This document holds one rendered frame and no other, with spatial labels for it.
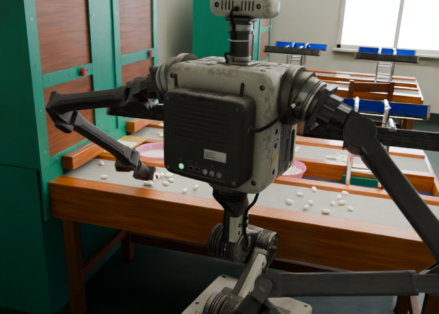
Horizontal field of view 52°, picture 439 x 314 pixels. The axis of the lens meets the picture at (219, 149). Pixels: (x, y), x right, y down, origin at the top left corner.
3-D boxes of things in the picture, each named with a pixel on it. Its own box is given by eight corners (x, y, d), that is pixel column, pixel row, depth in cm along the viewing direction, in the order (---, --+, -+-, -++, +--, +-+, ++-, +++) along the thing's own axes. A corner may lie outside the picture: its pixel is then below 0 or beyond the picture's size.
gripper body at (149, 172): (137, 165, 217) (131, 160, 211) (157, 168, 215) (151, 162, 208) (133, 178, 215) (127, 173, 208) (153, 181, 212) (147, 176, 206)
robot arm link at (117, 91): (34, 111, 163) (43, 88, 167) (58, 130, 174) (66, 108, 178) (141, 100, 146) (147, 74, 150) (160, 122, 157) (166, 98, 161)
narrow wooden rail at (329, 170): (430, 196, 241) (434, 177, 238) (123, 155, 287) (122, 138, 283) (429, 192, 246) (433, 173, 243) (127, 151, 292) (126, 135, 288)
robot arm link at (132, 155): (60, 123, 167) (68, 98, 172) (50, 125, 170) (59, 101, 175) (138, 172, 198) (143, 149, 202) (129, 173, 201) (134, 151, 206)
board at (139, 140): (122, 156, 252) (122, 154, 251) (98, 153, 256) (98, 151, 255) (147, 139, 282) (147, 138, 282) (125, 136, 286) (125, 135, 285)
